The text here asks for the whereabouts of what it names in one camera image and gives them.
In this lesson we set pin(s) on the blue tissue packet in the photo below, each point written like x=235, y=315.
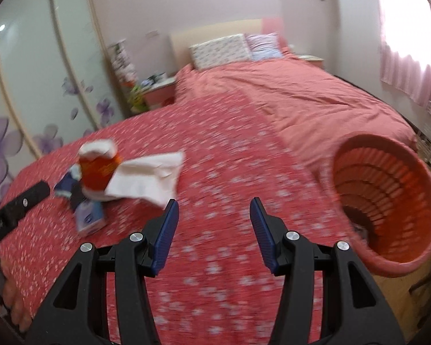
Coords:
x=89, y=219

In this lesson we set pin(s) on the floral print pillow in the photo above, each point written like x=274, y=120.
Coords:
x=219, y=50

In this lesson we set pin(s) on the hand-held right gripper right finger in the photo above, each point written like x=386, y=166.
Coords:
x=264, y=233

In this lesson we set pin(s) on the white paper bag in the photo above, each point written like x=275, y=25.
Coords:
x=143, y=179

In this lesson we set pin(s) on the pink nightstand with mugs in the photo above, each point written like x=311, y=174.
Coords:
x=160, y=95

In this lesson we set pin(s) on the green plush toy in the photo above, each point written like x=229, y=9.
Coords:
x=136, y=99

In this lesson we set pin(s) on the orange plastic laundry basket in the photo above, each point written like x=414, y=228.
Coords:
x=388, y=187

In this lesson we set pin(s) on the plush toy display tube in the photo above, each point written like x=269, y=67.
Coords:
x=122, y=61

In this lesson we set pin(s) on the red floral bedspread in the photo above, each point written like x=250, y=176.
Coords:
x=208, y=158

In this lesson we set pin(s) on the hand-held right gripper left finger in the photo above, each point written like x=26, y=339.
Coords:
x=165, y=233

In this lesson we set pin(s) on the salmon duvet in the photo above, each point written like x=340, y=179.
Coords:
x=291, y=93

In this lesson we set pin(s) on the wall socket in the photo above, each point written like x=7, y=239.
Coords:
x=152, y=33

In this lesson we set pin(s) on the flower print sliding wardrobe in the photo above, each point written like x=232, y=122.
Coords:
x=39, y=79

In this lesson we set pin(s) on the pink curtain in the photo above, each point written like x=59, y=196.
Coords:
x=406, y=54

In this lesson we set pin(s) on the pink striped pillow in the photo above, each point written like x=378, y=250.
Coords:
x=264, y=45

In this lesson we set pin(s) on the dark blue cloth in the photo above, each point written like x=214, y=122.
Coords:
x=66, y=187

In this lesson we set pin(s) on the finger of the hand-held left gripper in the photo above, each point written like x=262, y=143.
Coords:
x=28, y=198

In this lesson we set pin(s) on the beige and pink headboard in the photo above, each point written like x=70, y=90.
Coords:
x=186, y=32

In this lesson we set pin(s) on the person's left hand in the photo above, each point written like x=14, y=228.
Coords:
x=16, y=294

